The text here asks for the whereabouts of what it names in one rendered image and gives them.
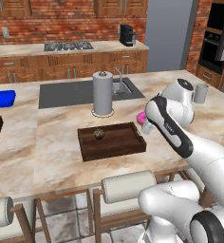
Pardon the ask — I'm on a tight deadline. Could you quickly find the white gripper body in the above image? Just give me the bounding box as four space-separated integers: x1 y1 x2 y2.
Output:
141 120 157 136

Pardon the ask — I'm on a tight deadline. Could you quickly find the pink donut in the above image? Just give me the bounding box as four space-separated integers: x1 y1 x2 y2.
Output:
135 110 147 124

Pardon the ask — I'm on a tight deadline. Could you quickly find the brown cupcake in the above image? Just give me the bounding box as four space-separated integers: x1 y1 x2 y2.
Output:
93 127 104 140

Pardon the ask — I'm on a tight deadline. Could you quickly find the grey fridge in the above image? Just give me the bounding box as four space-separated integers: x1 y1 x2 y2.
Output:
144 0 200 73

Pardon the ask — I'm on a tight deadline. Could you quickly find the blue tray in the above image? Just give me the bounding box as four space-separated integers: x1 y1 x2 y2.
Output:
0 89 17 110

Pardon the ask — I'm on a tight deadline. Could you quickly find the silver tap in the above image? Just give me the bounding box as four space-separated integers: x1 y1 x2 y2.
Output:
114 66 126 95

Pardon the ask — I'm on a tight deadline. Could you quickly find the grey mug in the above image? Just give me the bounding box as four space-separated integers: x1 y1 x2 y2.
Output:
193 83 210 104

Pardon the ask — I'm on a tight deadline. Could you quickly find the wooden cupboard under oven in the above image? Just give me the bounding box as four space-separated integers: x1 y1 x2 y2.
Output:
195 64 224 90

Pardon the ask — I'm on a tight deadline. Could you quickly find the dark grey sink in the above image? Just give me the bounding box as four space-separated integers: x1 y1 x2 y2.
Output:
38 77 146 110

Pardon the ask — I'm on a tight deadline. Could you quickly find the wooden base cupboard run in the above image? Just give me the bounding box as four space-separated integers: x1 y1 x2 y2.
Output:
0 48 149 85

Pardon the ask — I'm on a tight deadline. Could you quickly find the black coffee machine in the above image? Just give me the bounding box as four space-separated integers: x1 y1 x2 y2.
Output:
119 24 138 47

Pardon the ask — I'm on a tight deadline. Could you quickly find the black built-in oven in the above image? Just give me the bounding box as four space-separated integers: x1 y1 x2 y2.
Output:
198 2 224 75

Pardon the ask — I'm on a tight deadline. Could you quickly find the black gas hob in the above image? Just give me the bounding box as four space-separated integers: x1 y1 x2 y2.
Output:
44 41 95 52

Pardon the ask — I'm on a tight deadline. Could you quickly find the wooden wall cupboard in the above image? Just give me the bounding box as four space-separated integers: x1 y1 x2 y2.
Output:
93 0 149 18
0 0 32 18

